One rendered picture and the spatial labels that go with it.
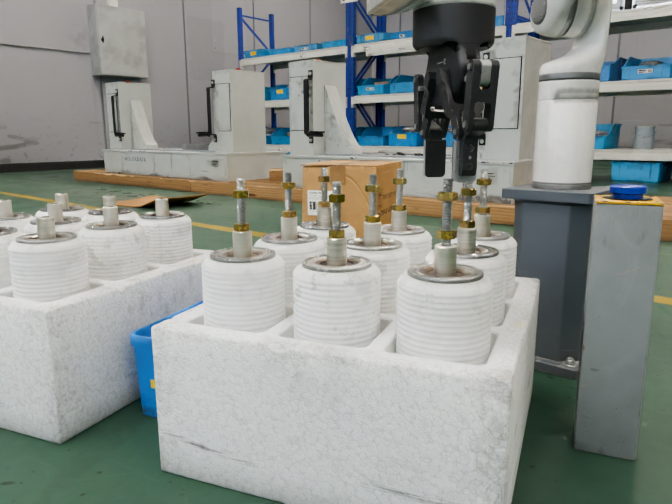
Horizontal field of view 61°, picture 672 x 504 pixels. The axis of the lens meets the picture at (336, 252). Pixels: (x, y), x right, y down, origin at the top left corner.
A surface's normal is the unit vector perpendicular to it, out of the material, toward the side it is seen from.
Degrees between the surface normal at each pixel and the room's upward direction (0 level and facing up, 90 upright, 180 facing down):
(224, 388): 90
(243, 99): 90
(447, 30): 90
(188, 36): 90
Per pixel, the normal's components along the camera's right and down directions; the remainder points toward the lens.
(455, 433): -0.38, 0.18
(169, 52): 0.76, 0.13
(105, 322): 0.92, 0.07
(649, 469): 0.00, -0.98
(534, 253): -0.65, 0.15
